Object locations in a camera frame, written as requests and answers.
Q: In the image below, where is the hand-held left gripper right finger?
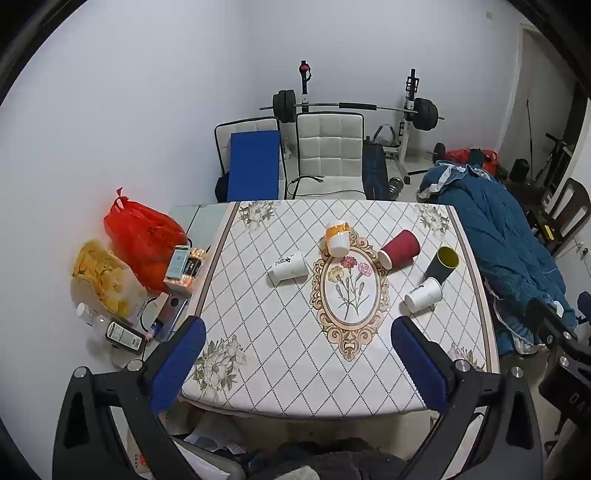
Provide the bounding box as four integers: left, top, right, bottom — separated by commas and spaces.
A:
390, 315, 546, 480

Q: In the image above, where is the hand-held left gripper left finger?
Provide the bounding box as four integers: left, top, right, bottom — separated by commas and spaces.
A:
52, 316, 207, 480

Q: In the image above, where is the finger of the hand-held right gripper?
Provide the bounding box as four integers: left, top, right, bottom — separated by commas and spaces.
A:
525, 298, 580, 354

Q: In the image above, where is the white paper cup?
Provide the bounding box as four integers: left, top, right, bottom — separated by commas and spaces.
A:
404, 277, 444, 312
267, 250, 308, 284

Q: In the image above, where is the dark cup with yellow inside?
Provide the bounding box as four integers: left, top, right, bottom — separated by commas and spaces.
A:
424, 246, 461, 283

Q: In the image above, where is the red paper cup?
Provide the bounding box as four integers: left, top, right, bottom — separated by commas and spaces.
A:
379, 229, 421, 270

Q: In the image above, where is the white cup with orange band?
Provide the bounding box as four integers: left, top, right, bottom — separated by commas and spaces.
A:
322, 222, 353, 257

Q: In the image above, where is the silver box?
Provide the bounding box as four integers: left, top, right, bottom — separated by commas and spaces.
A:
148, 292, 190, 343

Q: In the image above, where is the pile of papers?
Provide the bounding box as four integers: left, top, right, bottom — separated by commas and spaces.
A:
127, 408, 259, 480

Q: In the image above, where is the blue quilted blanket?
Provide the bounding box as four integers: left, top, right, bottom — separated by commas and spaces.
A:
417, 160, 578, 356

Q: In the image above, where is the clear plastic bottle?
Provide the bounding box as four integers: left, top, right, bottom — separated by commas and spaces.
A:
76, 303, 112, 337

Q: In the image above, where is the teal carton box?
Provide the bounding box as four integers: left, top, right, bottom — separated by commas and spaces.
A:
165, 245, 191, 283

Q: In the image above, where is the floral diamond-pattern tablecloth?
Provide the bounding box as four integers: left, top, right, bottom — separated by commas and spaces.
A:
180, 199, 502, 420

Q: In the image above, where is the dark wooden chair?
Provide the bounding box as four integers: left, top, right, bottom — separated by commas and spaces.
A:
549, 178, 591, 257

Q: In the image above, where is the bag of yellow chips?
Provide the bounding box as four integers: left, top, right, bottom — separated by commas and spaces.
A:
71, 240, 148, 329

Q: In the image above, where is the red plastic bag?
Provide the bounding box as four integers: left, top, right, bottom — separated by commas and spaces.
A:
103, 187, 189, 292

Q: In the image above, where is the dark blue striped cloth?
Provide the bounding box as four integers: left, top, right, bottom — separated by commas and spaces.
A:
361, 142, 392, 200

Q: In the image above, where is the blue mat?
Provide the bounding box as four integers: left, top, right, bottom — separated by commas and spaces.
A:
228, 130, 283, 203

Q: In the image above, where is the white padded chair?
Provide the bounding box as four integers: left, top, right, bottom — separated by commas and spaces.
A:
214, 117, 289, 203
286, 112, 368, 200

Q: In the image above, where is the barbell with black plates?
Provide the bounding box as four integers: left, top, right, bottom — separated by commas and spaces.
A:
259, 89, 446, 131

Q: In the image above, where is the black cable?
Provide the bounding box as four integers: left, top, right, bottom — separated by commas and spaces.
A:
285, 174, 365, 200

